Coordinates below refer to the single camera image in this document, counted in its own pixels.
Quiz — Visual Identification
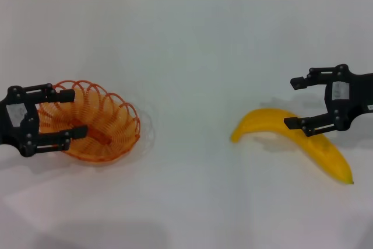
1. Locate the orange wire basket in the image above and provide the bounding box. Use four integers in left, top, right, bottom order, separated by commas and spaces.
37, 79, 141, 163

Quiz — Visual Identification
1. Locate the yellow banana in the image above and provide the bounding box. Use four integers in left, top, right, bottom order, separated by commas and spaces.
230, 108, 356, 185

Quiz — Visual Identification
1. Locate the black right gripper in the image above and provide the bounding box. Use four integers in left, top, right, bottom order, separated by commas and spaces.
283, 63, 373, 138

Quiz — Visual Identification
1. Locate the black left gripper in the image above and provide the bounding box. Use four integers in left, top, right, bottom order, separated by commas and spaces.
0, 83, 89, 158

